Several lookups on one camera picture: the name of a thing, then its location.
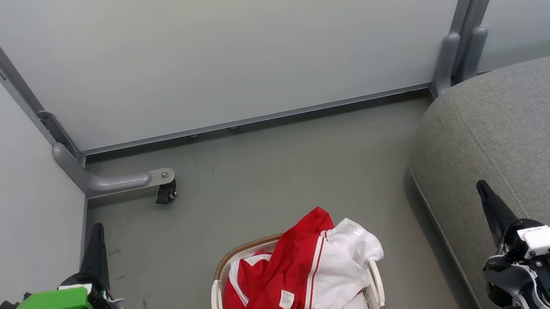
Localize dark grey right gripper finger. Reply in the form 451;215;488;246
476;177;521;250

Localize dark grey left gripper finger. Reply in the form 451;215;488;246
76;222;112;292

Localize red jersey with white trim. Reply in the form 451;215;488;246
241;205;343;309

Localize grey fabric sofa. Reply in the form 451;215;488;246
399;51;550;309

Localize grey tubular leg with plate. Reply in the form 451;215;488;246
52;132;178;202

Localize black caster wheel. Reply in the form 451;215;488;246
153;179;179;206

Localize white laundry basket brown rim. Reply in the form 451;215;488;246
205;224;387;309

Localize white cloth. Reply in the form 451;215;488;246
303;214;390;309

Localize grey tubular partition leg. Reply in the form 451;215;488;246
457;25;493;81
426;32;466;99

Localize grey partition post with bracket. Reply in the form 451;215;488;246
0;0;86;174

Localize grey partition double post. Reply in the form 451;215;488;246
443;0;518;85

